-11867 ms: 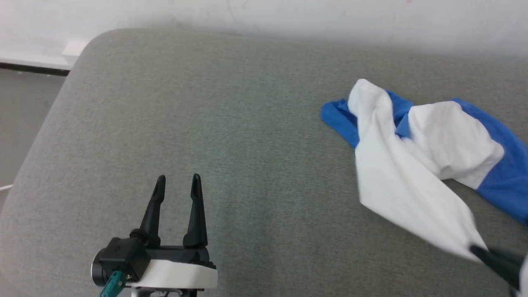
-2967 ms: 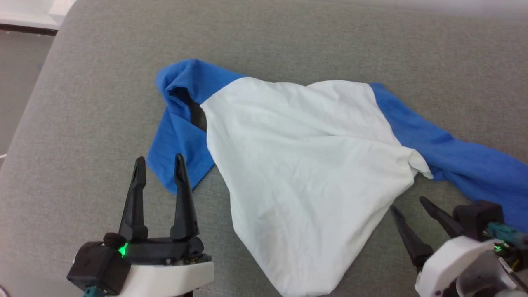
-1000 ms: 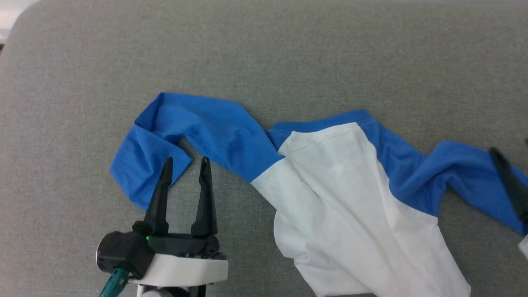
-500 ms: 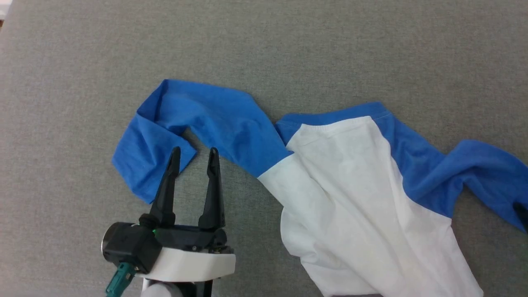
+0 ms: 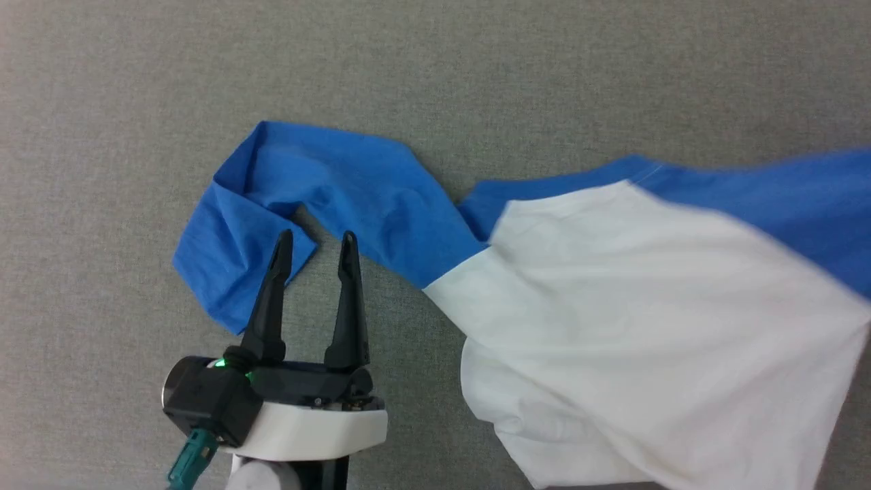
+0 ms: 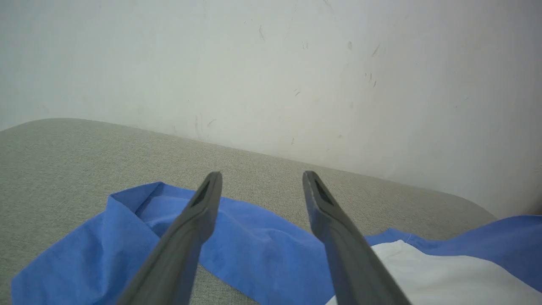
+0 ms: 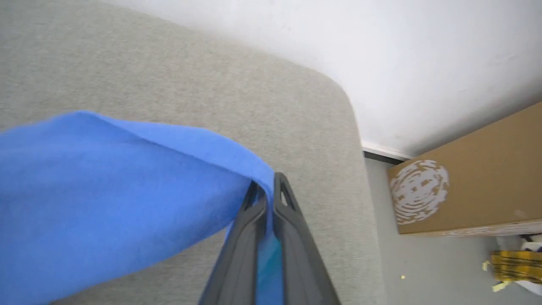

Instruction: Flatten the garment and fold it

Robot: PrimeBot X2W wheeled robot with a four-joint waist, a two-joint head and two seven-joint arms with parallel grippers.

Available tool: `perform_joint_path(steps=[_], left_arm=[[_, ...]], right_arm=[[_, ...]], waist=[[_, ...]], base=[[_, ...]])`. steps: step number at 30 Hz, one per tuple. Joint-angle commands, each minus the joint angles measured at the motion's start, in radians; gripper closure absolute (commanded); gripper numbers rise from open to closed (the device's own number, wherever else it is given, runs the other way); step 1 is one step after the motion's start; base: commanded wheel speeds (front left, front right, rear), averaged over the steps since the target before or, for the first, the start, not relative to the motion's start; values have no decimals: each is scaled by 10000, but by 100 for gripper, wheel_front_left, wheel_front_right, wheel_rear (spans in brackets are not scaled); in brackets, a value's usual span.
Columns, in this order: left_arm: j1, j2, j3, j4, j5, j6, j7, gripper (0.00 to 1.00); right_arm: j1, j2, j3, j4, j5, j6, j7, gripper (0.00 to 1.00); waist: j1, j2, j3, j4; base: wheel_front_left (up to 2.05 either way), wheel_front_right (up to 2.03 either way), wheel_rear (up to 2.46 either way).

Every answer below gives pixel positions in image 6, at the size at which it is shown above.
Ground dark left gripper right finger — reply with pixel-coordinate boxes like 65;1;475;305
302;170;412;305

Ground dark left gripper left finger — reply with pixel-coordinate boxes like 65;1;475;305
116;171;224;305

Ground white and blue shirt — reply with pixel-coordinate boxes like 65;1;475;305
11;181;542;305

